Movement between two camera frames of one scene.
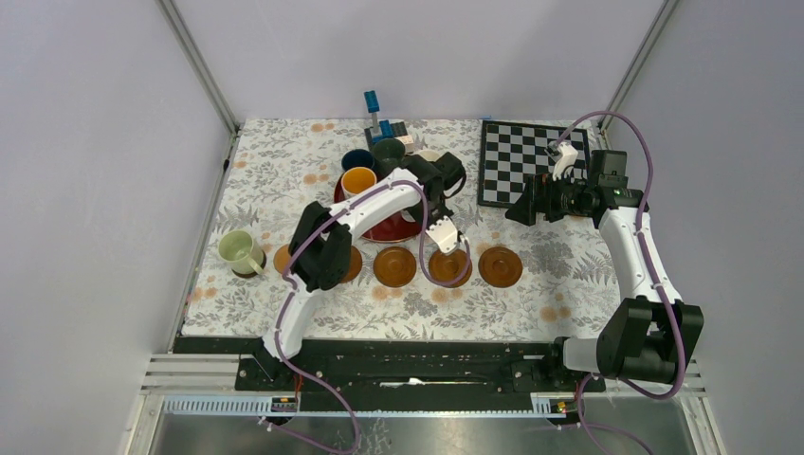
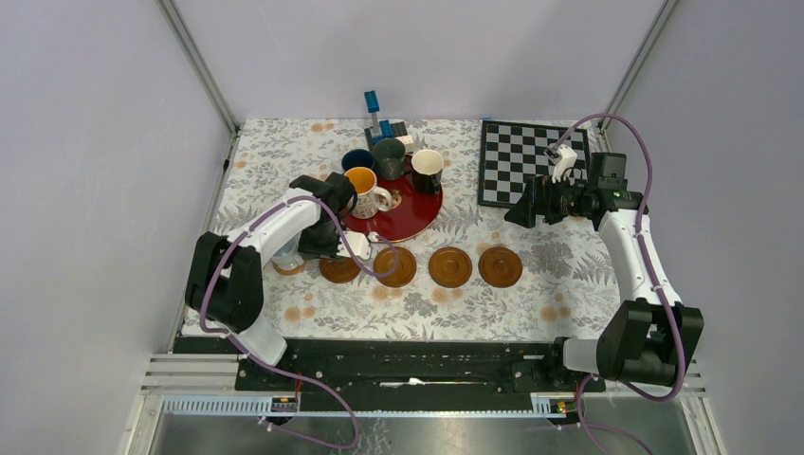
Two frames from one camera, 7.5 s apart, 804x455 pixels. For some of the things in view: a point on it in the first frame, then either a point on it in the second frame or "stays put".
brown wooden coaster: [394, 266] stays put
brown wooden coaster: [447, 267] stays put
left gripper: [443, 210] to [307, 248]
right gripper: [538, 197] stays put
